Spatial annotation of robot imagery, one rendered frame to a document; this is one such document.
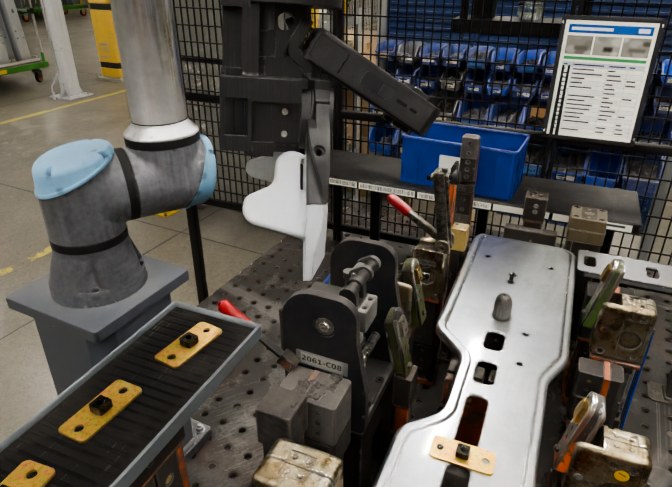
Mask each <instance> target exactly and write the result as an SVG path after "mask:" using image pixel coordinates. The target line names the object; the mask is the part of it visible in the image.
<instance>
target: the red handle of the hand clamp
mask: <svg viewBox="0 0 672 487"><path fill-rule="evenodd" d="M387 199H388V200H387V202H388V203H390V204H391V205H392V206H393V207H394V208H396V209H397V210H398V211H399V212H401V213H402V214H403V215H404V216H405V217H406V216H407V217H408V218H410V219H411V220H412V221H413V222H414V223H416V224H417V225H418V226H419V227H420V228H422V229H423V230H424V231H425V232H427V233H428V234H429V235H430V236H431V237H433V238H434V239H435V240H436V241H437V230H436V229H435V228H434V227H433V226H432V225H430V224H429V223H428V222H427V221H425V220H424V219H423V218H422V217H421V216H419V215H418V214H417V213H416V212H415V211H413V210H412V208H411V207H410V206H409V205H408V204H407V203H405V202H404V201H403V200H402V199H400V198H399V197H398V196H397V195H396V194H394V193H393V194H389V195H388V197H387Z"/></svg>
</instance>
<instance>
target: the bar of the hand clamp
mask: <svg viewBox="0 0 672 487"><path fill-rule="evenodd" d="M426 178H427V180H431V182H433V187H434V201H435V215H436V229H437V241H438V240H445V241H447V242H448V243H449V240H450V243H449V244H450V248H452V230H451V213H450V196H449V182H450V180H453V183H454V184H455V185H459V183H461V172H460V171H459V170H455V172H453V175H450V173H448V168H442V167H438V168H436V170H435V171H434V172H433V173H431V175H427V177H426Z"/></svg>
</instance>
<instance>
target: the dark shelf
mask: <svg viewBox="0 0 672 487"><path fill-rule="evenodd" d="M401 161H402V159H399V158H392V157H385V156H377V155H370V154H363V153H356V152H349V151H341V150H334V149H330V175H329V185H333V186H340V187H346V188H353V189H359V190H365V191H370V192H376V193H382V194H387V195H389V194H393V193H394V194H396V195H397V196H399V197H406V198H412V199H418V200H424V201H430V202H435V201H434V187H431V186H426V185H420V184H415V183H409V182H404V181H401V180H400V178H401ZM528 190H532V191H539V192H546V193H549V198H548V203H547V208H546V214H545V218H544V220H547V221H553V222H558V223H565V224H568V221H569V215H570V213H571V209H572V206H574V205H575V206H582V207H589V208H595V209H602V210H606V211H607V227H606V230H607V231H613V232H619V233H625V234H631V235H637V236H638V235H640V234H641V230H642V227H643V224H642V217H641V210H640V203H639V196H638V193H637V191H630V190H622V189H615V188H608V187H601V186H594V185H586V184H579V183H572V182H565V181H558V180H550V179H543V178H536V177H529V176H523V177H522V182H521V183H520V185H519V187H518V188H517V190H516V192H515V193H514V195H513V197H512V198H511V200H502V199H496V198H491V197H485V196H480V195H475V194H474V201H473V209H479V210H485V211H491V212H497V213H503V214H509V215H516V216H522V215H523V209H524V203H525V197H526V194H527V191H528Z"/></svg>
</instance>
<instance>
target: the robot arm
mask: <svg viewBox="0 0 672 487"><path fill-rule="evenodd" d="M342 1H343V0H221V5H222V67H221V74H220V76H219V90H220V150H230V151H244V152H246V156H261V157H258V158H255V159H251V160H249V161H248V162H247V164H246V172H247V173H248V174H249V175H250V176H252V177H254V178H257V179H261V180H265V181H268V182H272V184H271V185H270V186H268V187H266V188H264V189H261V190H259V191H256V192H254V193H252V194H249V195H248V196H247V197H246V198H245V199H244V202H243V215H244V217H245V218H246V220H247V221H248V222H249V223H251V224H253V225H256V226H259V227H262V228H266V229H269V230H273V231H276V232H279V233H283V234H286V235H289V236H293V237H296V238H299V239H302V240H303V281H310V280H312V278H313V276H314V275H315V273H316V271H317V269H318V267H319V266H320V264H321V262H322V260H323V258H324V256H325V243H326V231H327V215H328V202H329V175H330V145H331V139H332V130H333V109H334V93H333V89H332V87H333V86H334V84H335V83H336V81H337V82H338V83H340V84H341V85H343V86H344V87H346V88H347V89H349V90H350V91H352V92H353V93H355V94H356V95H358V96H359V97H361V98H362V99H364V100H365V101H367V102H368V103H370V104H371V105H373V106H374V107H376V108H377V109H379V111H381V112H382V113H383V114H382V116H381V117H382V118H384V119H385V120H387V121H388V122H389V124H390V125H391V127H392V128H394V129H396V130H402V131H403V132H405V133H406V134H408V135H410V134H411V132H413V133H415V134H418V135H420V136H422V137H423V136H425V135H426V133H427V132H428V130H429V129H430V127H431V126H432V124H433V123H434V121H435V120H436V118H437V117H438V115H439V114H440V109H439V108H437V107H436V106H434V105H433V104H432V103H431V102H432V101H433V99H431V98H430V97H429V96H428V95H426V94H425V93H424V92H423V91H422V89H420V88H419V87H416V86H413V85H411V84H410V83H407V82H403V83H401V82H400V81H399V80H397V79H396V78H394V77H393V76H391V75H390V74H389V73H387V72H386V71H384V70H383V69H381V68H380V67H379V66H377V65H376V64H374V63H373V62H371V61H370V60H369V59H367V58H366V57H364V56H363V55H361V54H360V53H359V52H357V51H356V50H354V49H353V48H351V47H350V46H349V45H347V44H346V43H344V42H343V41H341V40H340V39H339V38H337V37H336V36H334V35H333V34H331V33H330V32H329V31H327V30H326V29H324V28H320V27H318V28H313V27H311V26H312V25H313V23H314V21H312V20H311V9H325V10H342ZM110 4H111V10H112V15H113V21H114V27H115V32H116V38H117V44H118V49H119V55H120V61H121V66H122V72H123V77H124V83H125V89H126V94H127V100H128V106H129V111H130V117H131V124H130V126H129V127H128V128H127V129H126V130H125V132H124V133H123V136H124V141H125V147H119V148H113V146H112V145H111V144H110V143H109V142H108V141H106V140H102V139H93V140H88V139H87V140H80V141H75V142H71V143H68V144H64V145H61V146H59V147H56V148H54V149H51V150H49V151H48V152H46V153H44V154H43V155H41V156H40V157H39V158H38V159H37V160H36V161H35V162H34V164H33V167H32V176H33V181H34V186H35V189H34V193H35V196H36V197H37V198H38V202H39V205H40V209H41V213H42V217H43V220H44V224H45V228H46V231H47V235H48V239H49V242H50V246H51V250H52V252H51V262H50V275H49V278H48V285H49V289H50V293H51V296H52V298H53V300H54V301H55V302H57V303H58V304H60V305H63V306H66V307H70V308H95V307H101V306H106V305H110V304H113V303H116V302H119V301H121V300H123V299H126V298H128V297H130V296H131V295H133V294H134V293H136V292H137V291H138V290H140V289H141V288H142V287H143V286H144V284H145V283H146V281H147V278H148V273H147V268H146V263H145V261H144V259H143V257H142V256H141V254H140V252H139V251H138V249H137V247H136V246H135V244H134V242H133V241H132V239H131V238H130V236H129V233H128V227H127V222H126V221H130V220H134V219H139V218H143V217H147V216H152V215H156V214H160V213H165V212H169V211H174V210H178V209H188V208H190V207H191V206H194V205H198V204H201V203H204V202H206V201H207V200H208V199H209V198H210V197H211V195H212V194H213V191H214V188H215V184H216V160H215V155H213V147H212V144H211V142H210V140H209V139H208V138H207V137H206V136H205V135H203V134H200V133H199V128H198V126H197V125H196V124H195V123H194V122H192V121H191V120H190V119H189V118H188V117H187V109H186V102H185V94H184V87H183V79H182V71H181V63H180V56H179V49H178V41H177V34H176V26H175V18H174V11H173V3H172V0H110ZM282 13H286V14H288V15H290V17H289V18H287V19H285V20H284V21H285V24H286V26H287V28H288V30H287V31H283V30H281V29H280V28H279V27H278V24H277V19H278V16H279V15H280V14H282ZM310 31H311V33H310V36H309V37H308V38H307V37H305V36H306V35H307V33H308V32H310ZM302 41H305V44H304V46H303V47H302V49H301V50H300V49H299V46H300V45H301V43H302Z"/></svg>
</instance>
